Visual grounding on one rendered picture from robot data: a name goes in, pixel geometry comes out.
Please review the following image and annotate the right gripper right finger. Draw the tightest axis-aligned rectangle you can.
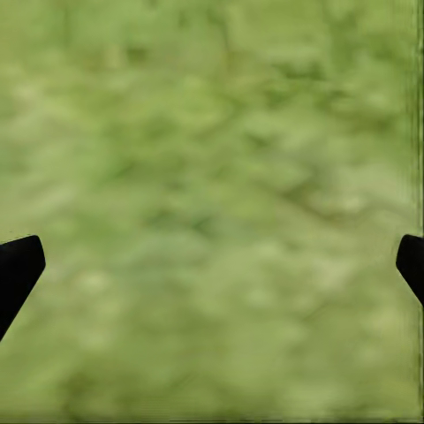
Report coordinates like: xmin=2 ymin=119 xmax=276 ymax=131
xmin=396 ymin=234 xmax=424 ymax=306

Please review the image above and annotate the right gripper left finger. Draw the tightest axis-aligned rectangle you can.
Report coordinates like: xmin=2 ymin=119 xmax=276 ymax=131
xmin=0 ymin=235 xmax=46 ymax=341

